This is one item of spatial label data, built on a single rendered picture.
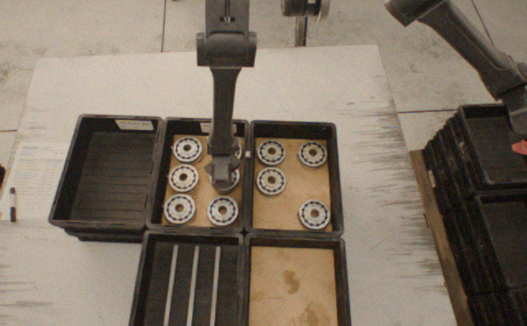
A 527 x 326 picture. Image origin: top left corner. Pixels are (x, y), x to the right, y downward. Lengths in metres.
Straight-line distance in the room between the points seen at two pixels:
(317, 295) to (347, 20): 2.26
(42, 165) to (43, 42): 1.64
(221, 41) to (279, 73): 1.06
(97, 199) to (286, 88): 0.89
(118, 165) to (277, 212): 0.59
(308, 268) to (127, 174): 0.69
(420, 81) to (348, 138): 1.33
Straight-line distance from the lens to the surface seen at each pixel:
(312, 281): 1.21
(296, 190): 1.28
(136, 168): 1.37
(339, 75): 1.75
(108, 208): 1.34
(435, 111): 2.72
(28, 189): 1.65
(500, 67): 0.97
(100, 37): 3.03
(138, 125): 1.38
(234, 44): 0.67
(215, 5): 0.67
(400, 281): 1.43
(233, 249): 1.22
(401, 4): 0.75
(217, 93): 0.77
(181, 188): 1.27
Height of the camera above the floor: 2.02
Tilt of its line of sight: 63 degrees down
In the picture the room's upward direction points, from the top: straight up
